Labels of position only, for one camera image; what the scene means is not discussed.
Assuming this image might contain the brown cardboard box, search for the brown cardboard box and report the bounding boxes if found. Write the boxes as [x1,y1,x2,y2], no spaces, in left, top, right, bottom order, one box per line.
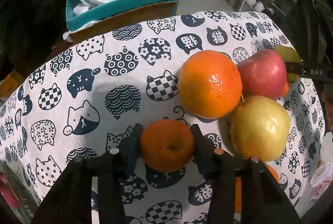
[63,1,178,44]

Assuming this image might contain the green pear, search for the green pear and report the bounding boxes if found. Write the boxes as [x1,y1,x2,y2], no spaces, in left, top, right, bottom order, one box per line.
[230,95,290,161]

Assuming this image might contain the black hanging coat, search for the black hanging coat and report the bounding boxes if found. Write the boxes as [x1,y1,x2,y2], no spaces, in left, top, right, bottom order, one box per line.
[1,0,66,79]

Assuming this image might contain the large orange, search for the large orange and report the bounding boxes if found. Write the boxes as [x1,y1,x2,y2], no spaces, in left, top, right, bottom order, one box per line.
[178,50,243,119]

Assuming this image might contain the small mandarin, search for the small mandarin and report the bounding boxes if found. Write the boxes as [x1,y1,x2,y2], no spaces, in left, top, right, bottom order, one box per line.
[281,81,290,97]
[235,164,279,214]

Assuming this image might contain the yellow apple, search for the yellow apple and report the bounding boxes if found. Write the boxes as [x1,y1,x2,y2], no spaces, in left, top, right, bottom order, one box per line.
[274,45,303,83]

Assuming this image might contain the dark red apple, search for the dark red apple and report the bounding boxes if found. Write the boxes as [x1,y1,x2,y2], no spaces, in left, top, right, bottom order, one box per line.
[0,173,20,209]

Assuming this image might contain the orange front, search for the orange front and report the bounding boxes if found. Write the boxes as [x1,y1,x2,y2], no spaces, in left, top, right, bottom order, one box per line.
[139,119,195,173]

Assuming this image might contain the cat pattern tablecloth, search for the cat pattern tablecloth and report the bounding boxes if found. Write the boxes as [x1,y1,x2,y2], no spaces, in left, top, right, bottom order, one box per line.
[1,11,332,223]

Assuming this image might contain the teal cardboard box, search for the teal cardboard box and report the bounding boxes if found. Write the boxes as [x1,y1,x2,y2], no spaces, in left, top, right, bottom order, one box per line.
[66,0,179,31]

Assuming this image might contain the person right hand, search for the person right hand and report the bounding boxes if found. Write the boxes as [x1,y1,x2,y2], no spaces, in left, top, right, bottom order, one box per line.
[322,91,333,131]

